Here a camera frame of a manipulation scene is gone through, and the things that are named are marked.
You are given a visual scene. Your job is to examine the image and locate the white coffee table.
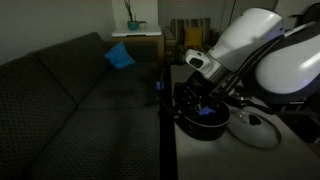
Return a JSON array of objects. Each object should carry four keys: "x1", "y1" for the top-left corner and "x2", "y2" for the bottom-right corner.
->
[{"x1": 169, "y1": 63, "x2": 320, "y2": 180}]

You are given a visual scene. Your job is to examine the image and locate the blue throw pillow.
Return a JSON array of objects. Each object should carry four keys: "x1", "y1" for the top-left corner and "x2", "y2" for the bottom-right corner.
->
[{"x1": 104, "y1": 41, "x2": 137, "y2": 70}]

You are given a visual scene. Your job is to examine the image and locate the striped armchair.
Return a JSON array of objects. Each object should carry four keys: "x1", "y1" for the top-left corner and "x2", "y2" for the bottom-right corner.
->
[{"x1": 162, "y1": 17, "x2": 228, "y2": 66}]

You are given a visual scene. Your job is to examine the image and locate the large black cooking pot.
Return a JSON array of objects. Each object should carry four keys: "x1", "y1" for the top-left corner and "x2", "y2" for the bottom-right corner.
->
[{"x1": 174, "y1": 98, "x2": 232, "y2": 142}]

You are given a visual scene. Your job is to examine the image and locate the dark grey fabric sofa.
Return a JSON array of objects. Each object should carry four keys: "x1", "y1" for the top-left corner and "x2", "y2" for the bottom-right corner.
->
[{"x1": 0, "y1": 31, "x2": 161, "y2": 180}]

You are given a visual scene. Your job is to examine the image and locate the yellow cushion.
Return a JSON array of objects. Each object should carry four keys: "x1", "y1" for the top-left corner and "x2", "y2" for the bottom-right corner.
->
[{"x1": 183, "y1": 26, "x2": 204, "y2": 47}]

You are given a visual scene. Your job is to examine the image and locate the wooden side table white top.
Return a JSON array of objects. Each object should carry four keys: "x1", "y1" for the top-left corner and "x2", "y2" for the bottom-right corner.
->
[{"x1": 110, "y1": 26, "x2": 165, "y2": 64}]

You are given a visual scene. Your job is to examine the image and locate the large glass pot lid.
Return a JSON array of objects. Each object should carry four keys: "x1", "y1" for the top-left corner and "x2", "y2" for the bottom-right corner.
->
[{"x1": 227, "y1": 109, "x2": 282, "y2": 150}]

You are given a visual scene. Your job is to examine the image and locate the teal pot with plant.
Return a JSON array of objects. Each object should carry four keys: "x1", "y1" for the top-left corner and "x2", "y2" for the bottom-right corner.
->
[{"x1": 123, "y1": 0, "x2": 140, "y2": 32}]

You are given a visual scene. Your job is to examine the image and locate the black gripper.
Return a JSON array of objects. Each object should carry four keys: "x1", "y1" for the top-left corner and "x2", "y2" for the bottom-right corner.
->
[{"x1": 173, "y1": 71, "x2": 218, "y2": 116}]

